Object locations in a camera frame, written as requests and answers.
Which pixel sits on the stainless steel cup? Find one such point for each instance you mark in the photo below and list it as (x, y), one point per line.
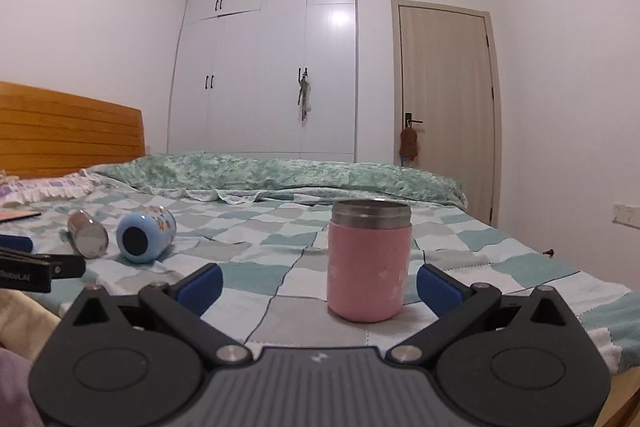
(87, 232)

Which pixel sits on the wooden bed frame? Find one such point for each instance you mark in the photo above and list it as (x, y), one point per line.
(625, 402)

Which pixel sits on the purple floral frilled pillow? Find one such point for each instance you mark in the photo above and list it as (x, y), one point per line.
(45, 189)

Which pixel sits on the green floral quilt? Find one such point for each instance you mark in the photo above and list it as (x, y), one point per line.
(280, 174)

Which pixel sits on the white wardrobe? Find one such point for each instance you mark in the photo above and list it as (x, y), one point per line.
(260, 72)

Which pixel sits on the purple cloth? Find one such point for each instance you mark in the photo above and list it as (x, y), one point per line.
(15, 392)

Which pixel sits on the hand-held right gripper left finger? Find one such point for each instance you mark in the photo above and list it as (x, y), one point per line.
(202, 288)

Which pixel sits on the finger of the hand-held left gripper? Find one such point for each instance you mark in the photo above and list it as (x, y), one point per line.
(35, 271)
(15, 243)

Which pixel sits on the pink cup with steel rim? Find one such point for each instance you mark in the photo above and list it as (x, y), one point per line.
(368, 269)

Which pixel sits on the white wall socket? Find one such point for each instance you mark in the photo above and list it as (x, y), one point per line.
(627, 213)

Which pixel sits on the checkered bed sheet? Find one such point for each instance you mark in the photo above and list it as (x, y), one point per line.
(270, 237)

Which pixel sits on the brown hanging pouch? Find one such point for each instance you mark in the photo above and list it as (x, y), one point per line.
(409, 142)

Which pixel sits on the beige door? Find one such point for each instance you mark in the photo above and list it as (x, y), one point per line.
(445, 82)

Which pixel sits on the blue cartoon print cup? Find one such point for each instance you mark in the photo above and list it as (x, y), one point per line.
(152, 227)

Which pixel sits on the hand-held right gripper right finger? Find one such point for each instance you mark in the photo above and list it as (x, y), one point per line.
(438, 290)

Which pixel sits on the cream cloth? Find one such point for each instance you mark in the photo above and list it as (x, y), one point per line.
(25, 322)

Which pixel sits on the wooden headboard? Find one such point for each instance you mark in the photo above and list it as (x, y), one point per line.
(65, 132)

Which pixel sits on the pink flat book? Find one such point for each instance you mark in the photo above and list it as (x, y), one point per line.
(17, 215)

